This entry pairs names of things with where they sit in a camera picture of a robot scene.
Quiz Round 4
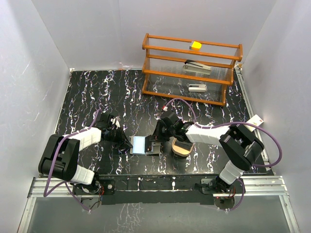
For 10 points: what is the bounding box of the orange wooden shelf rack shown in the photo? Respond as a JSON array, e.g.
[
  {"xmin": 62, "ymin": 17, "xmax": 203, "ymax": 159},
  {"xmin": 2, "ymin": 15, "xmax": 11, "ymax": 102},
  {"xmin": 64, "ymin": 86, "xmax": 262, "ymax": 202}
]
[{"xmin": 142, "ymin": 33, "xmax": 243, "ymax": 106}]

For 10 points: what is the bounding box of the grey card holder wallet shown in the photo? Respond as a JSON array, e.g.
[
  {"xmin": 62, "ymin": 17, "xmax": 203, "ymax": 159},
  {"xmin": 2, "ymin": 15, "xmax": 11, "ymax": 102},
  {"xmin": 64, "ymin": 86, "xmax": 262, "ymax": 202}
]
[{"xmin": 130, "ymin": 136, "xmax": 161, "ymax": 155}]

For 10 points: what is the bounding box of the black credit card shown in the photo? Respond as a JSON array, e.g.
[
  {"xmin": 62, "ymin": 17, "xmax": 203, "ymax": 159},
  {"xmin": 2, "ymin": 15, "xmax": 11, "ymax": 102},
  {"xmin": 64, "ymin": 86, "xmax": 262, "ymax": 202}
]
[{"xmin": 144, "ymin": 135, "xmax": 152, "ymax": 153}]

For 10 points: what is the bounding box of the white card box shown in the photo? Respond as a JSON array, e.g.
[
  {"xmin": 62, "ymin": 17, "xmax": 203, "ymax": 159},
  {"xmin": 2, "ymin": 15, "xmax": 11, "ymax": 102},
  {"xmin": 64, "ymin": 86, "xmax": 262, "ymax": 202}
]
[{"xmin": 245, "ymin": 115, "xmax": 264, "ymax": 132}]

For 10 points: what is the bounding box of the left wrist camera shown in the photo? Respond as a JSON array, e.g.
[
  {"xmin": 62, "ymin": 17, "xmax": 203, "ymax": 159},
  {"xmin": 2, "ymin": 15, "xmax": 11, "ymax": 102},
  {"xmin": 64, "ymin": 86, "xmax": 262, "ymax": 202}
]
[{"xmin": 110, "ymin": 116, "xmax": 121, "ymax": 129}]

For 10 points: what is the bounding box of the small white stapler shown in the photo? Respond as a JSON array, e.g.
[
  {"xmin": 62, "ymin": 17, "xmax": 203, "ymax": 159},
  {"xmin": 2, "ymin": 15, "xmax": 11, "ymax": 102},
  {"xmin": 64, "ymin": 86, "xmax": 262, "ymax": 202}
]
[{"xmin": 188, "ymin": 84, "xmax": 207, "ymax": 92}]

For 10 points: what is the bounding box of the grey black stapler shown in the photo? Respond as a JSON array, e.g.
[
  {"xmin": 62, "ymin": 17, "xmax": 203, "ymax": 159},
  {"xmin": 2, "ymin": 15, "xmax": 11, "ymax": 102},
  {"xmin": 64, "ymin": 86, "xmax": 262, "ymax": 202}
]
[{"xmin": 183, "ymin": 60, "xmax": 211, "ymax": 75}]

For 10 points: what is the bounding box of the oval wooden tray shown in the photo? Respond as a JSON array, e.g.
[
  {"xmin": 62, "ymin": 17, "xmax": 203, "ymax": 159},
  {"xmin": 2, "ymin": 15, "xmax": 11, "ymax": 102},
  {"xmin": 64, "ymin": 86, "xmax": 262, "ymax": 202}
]
[{"xmin": 172, "ymin": 138, "xmax": 194, "ymax": 157}]

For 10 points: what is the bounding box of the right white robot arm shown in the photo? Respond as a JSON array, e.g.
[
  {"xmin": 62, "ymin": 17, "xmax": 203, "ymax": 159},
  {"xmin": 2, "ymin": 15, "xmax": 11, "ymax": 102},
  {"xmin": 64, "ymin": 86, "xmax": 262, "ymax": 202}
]
[{"xmin": 148, "ymin": 112, "xmax": 264, "ymax": 193}]

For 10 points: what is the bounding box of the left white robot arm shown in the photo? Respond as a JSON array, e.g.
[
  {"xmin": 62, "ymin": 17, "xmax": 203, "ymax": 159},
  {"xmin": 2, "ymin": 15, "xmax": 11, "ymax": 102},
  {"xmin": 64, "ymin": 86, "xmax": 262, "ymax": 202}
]
[{"xmin": 38, "ymin": 113, "xmax": 133, "ymax": 194}]

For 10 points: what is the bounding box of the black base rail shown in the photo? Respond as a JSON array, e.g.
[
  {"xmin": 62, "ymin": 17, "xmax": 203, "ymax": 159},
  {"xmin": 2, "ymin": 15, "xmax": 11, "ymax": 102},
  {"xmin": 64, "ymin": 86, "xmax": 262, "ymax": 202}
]
[{"xmin": 72, "ymin": 173, "xmax": 246, "ymax": 206}]

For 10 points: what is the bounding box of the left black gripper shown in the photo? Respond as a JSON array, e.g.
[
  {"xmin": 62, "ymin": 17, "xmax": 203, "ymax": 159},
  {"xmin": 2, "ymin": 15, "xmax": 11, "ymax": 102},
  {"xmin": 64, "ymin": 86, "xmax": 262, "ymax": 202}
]
[{"xmin": 107, "ymin": 126, "xmax": 133, "ymax": 149}]

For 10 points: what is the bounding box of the yellow white block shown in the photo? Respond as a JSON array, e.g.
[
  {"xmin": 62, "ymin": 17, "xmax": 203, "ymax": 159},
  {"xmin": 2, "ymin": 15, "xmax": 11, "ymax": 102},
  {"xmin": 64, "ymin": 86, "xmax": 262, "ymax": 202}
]
[{"xmin": 189, "ymin": 41, "xmax": 202, "ymax": 51}]

